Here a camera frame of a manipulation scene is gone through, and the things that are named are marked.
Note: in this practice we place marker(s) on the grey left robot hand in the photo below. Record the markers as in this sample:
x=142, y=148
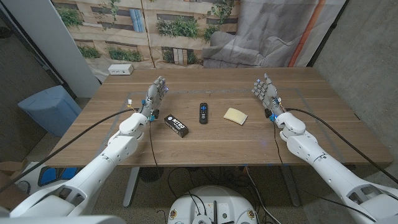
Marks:
x=153, y=94

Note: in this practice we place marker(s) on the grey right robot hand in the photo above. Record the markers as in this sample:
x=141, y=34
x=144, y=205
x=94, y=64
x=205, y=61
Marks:
x=266, y=92

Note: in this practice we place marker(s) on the black TV remote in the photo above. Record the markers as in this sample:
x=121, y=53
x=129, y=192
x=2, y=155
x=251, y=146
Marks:
x=203, y=113

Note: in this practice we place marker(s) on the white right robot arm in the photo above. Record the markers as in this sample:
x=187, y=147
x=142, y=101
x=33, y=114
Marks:
x=334, y=169

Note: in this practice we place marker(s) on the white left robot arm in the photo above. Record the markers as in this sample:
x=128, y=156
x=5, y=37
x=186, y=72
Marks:
x=93, y=169

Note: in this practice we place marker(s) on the black golf ball box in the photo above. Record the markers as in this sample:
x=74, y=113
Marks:
x=176, y=125

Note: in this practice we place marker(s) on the yellow sponge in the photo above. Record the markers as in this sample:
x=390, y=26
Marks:
x=235, y=116

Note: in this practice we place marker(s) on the white power strip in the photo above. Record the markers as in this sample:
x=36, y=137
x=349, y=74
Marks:
x=120, y=69

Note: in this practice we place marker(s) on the white table leg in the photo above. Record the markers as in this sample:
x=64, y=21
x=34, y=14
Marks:
x=131, y=187

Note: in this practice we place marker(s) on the grey table leg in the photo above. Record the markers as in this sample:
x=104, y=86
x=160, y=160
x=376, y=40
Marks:
x=290, y=186

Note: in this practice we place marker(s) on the blue plastic bin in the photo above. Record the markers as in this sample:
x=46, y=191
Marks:
x=49, y=109

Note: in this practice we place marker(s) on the white pillar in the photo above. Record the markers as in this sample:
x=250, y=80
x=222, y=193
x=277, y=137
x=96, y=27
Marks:
x=53, y=43

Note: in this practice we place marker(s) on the white robot torso base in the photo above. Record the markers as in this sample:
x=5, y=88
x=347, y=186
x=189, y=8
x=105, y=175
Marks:
x=213, y=207

